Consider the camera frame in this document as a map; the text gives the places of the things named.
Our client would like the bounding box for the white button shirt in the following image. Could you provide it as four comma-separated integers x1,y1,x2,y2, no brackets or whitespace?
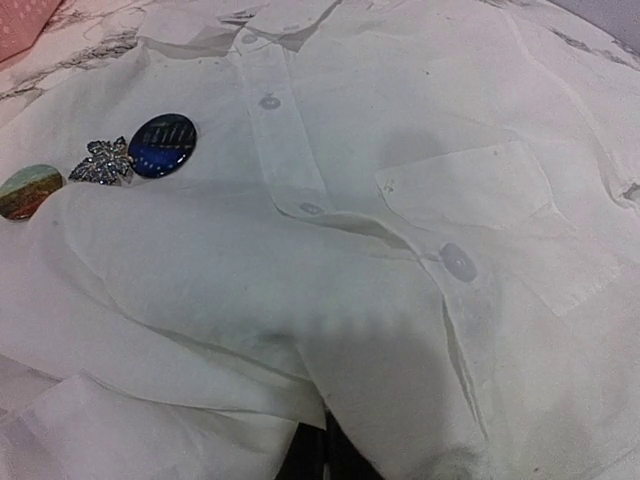
1,1,639,479

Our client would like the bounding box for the green red round brooch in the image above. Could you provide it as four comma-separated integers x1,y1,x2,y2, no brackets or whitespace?
1,164,65,221

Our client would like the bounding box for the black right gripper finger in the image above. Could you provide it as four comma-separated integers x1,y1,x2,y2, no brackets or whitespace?
287,424,330,480

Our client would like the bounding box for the blue round brooch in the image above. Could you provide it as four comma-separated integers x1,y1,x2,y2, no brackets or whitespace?
128,113,198,179

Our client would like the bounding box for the pink plastic basket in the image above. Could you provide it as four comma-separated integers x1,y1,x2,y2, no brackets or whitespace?
0,0,62,61

